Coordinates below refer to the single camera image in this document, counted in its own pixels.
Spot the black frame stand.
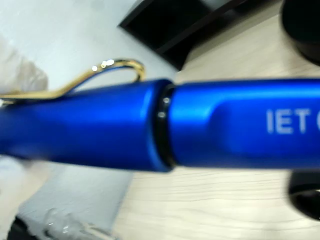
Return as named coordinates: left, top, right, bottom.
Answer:
left=119, top=0, right=253, bottom=71

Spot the blue pen with gold clip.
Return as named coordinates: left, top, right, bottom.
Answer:
left=0, top=58, right=320, bottom=174

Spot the black round object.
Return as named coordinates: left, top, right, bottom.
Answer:
left=281, top=0, right=320, bottom=67
left=287, top=171, right=320, bottom=222

